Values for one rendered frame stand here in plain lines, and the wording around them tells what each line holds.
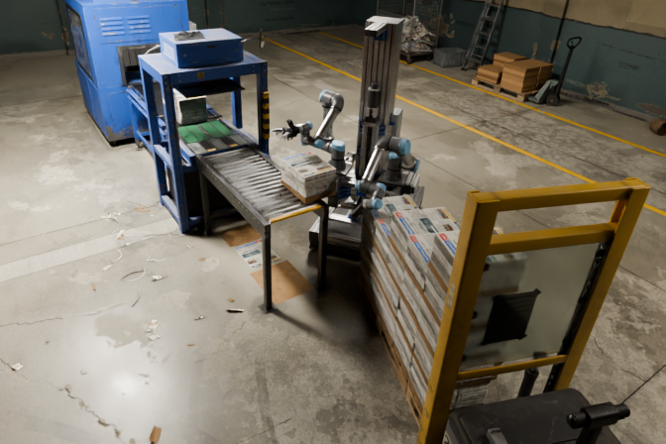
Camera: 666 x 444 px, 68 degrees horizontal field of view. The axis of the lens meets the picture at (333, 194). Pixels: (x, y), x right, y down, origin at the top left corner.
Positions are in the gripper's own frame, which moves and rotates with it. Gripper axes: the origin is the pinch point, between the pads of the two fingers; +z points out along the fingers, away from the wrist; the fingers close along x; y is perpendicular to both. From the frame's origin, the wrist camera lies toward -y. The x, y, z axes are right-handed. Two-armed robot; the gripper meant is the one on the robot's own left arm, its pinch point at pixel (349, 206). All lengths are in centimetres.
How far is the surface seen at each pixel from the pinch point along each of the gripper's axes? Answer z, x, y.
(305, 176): 9.1, 39.1, 5.0
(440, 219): -81, -16, 0
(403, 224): -73, 4, -13
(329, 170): 7.5, 23.5, 18.2
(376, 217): -24.6, -9.4, -4.2
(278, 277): 73, -7, -65
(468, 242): -180, 60, -40
